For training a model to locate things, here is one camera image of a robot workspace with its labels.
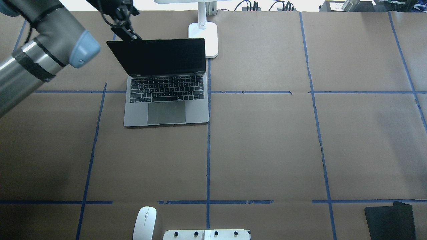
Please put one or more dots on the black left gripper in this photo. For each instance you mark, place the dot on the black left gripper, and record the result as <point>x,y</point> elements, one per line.
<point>120,15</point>

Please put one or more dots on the grey laptop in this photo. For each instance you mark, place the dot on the grey laptop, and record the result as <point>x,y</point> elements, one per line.
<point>166,83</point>

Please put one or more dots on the white computer mouse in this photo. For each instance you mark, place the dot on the white computer mouse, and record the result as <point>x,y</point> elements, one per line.
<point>145,224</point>

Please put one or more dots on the black mouse pad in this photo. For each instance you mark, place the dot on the black mouse pad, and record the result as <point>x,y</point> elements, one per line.
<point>394,222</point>

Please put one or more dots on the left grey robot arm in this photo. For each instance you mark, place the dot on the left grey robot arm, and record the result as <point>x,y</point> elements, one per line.
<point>61,41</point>

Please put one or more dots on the white desk lamp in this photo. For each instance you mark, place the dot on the white desk lamp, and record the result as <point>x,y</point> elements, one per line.
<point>202,28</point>

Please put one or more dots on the grey box at table edge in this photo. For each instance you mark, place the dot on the grey box at table edge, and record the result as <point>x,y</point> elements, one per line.
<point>347,6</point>

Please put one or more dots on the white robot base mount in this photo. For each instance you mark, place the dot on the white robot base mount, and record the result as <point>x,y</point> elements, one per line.
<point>207,234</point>

